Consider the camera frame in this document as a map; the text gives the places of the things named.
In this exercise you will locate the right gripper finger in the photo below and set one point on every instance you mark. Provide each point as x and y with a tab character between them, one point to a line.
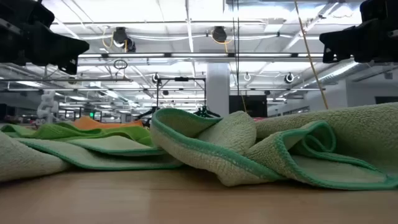
340	43

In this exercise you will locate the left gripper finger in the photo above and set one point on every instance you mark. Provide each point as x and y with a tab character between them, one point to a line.
62	46
72	67

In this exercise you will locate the pale green microfiber towel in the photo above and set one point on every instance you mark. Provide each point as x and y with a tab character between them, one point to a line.
25	161

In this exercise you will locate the pale green tagged towel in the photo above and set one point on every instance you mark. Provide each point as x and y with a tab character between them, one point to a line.
217	149

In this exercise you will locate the orange microfiber towel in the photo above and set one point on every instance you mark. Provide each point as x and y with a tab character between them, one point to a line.
93	124

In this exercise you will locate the white background robot figure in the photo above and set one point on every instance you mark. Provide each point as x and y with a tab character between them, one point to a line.
47	105

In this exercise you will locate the small round hanging reel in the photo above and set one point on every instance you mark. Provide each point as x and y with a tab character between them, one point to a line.
247	76
155	77
289	77

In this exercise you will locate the black perforated computer case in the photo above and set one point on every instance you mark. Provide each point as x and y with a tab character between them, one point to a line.
248	105

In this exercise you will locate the long white light bar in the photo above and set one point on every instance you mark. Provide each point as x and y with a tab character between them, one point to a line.
199	55

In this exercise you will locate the white building pillar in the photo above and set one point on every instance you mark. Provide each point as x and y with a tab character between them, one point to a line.
217	90

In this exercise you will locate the black background frame stand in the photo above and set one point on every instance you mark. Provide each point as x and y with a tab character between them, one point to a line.
181	79

